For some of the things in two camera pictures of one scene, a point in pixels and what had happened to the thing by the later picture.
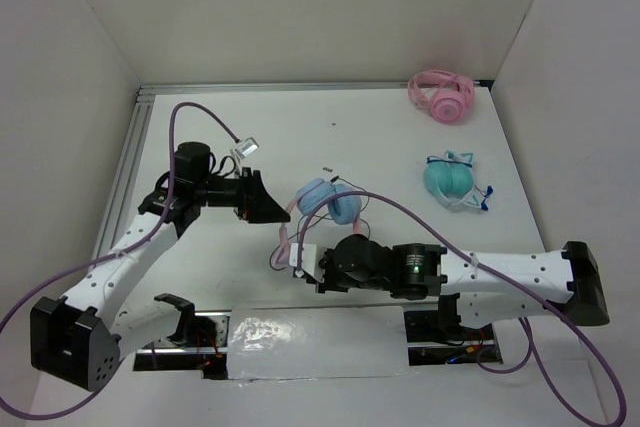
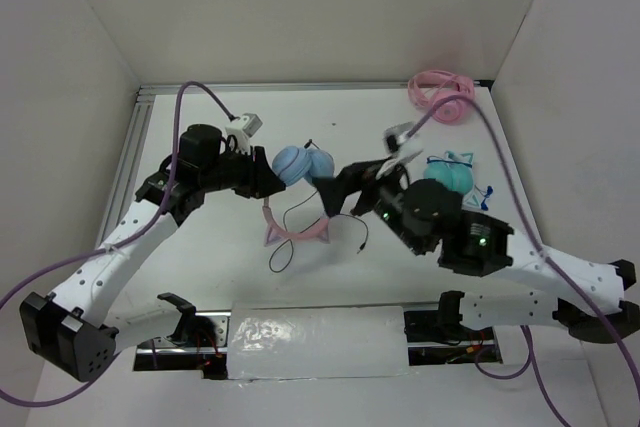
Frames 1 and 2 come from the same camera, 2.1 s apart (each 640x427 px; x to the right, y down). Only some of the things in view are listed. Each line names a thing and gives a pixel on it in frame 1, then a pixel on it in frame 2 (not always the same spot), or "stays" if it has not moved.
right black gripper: (327, 283) -> (359, 176)
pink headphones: (448, 97) stays
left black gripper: (253, 203) -> (260, 180)
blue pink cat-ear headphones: (343, 208) -> (291, 165)
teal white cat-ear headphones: (450, 180) stays
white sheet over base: (322, 342) stays
